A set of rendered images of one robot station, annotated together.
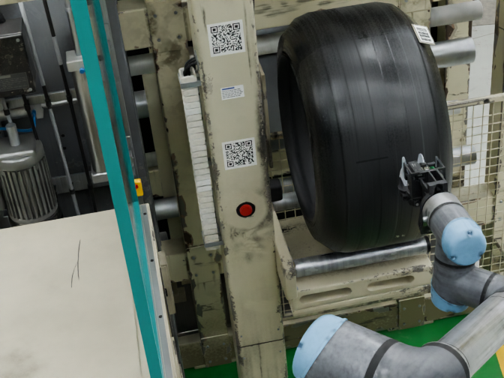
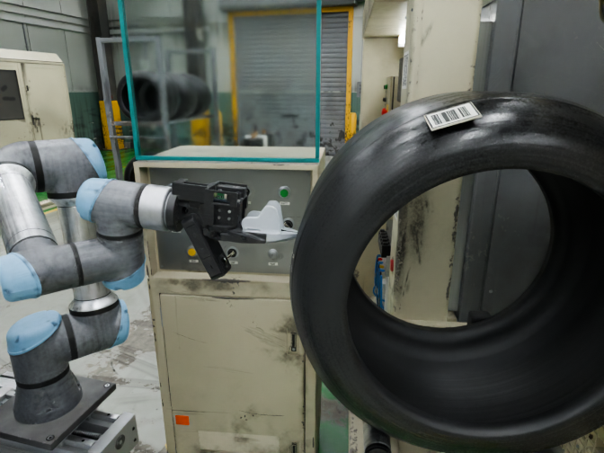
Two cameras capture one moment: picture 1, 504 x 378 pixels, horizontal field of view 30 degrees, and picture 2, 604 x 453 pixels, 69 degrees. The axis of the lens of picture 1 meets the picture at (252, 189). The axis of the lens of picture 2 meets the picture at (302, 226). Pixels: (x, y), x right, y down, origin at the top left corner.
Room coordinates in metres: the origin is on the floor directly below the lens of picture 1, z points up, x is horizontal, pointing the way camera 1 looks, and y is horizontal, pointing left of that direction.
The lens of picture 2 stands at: (1.80, -0.99, 1.47)
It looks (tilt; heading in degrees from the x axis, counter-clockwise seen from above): 18 degrees down; 103
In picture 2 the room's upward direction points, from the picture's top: straight up
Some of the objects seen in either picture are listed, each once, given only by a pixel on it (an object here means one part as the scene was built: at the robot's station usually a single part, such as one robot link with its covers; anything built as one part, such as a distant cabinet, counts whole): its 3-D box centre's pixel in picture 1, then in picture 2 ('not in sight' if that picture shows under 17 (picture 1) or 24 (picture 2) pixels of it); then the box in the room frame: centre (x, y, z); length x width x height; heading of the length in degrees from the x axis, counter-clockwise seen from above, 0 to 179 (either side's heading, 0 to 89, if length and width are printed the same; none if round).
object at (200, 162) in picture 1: (202, 163); not in sight; (1.83, 0.11, 1.19); 0.05 x 0.04 x 0.48; 7
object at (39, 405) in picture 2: not in sight; (46, 386); (0.99, -0.24, 0.77); 0.15 x 0.15 x 0.10
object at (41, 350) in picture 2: not in sight; (40, 343); (0.99, -0.23, 0.88); 0.13 x 0.12 x 0.14; 50
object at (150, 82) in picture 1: (168, 172); not in sight; (2.69, 0.28, 0.61); 0.33 x 0.06 x 0.86; 7
